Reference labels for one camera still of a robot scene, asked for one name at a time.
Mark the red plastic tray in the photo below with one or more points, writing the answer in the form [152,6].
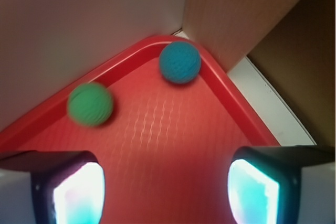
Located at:
[166,149]

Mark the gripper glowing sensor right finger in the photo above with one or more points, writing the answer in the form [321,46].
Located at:
[282,184]

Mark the blue textured ball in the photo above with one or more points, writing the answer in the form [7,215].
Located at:
[179,62]

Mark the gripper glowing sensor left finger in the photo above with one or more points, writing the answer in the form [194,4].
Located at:
[51,187]

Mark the brown cardboard panel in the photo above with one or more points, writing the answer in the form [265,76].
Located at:
[291,42]

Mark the green textured ball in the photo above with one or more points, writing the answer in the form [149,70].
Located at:
[90,104]

